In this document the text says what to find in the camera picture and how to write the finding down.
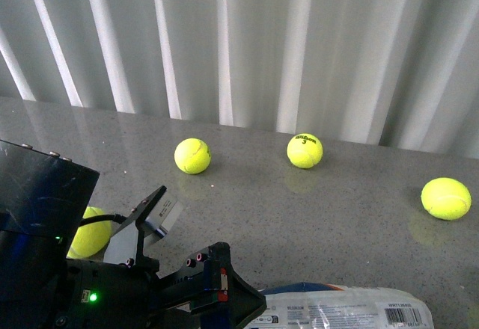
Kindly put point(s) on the plain tennis ball centre right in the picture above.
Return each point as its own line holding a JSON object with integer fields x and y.
{"x": 446, "y": 198}

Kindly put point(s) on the tennis ball far left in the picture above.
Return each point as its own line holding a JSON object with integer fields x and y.
{"x": 192, "y": 156}

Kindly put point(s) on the Wilson 3 tennis ball back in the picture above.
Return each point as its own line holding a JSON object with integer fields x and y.
{"x": 304, "y": 150}

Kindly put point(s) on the white pleated curtain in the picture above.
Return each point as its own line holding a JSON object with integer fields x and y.
{"x": 396, "y": 73}

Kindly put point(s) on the Wilson tennis ball can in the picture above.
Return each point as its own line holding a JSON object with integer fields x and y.
{"x": 318, "y": 305}

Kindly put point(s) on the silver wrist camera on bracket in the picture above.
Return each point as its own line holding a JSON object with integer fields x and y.
{"x": 150, "y": 222}

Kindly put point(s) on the wilson 3 tennis ball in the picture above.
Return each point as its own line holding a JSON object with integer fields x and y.
{"x": 90, "y": 239}
{"x": 304, "y": 150}

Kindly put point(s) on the Wilson 3 tennis ball front left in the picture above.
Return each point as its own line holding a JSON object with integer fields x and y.
{"x": 90, "y": 239}

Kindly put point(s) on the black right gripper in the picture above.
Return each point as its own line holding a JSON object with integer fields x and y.
{"x": 104, "y": 295}

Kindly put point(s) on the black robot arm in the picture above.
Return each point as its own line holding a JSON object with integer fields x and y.
{"x": 43, "y": 200}

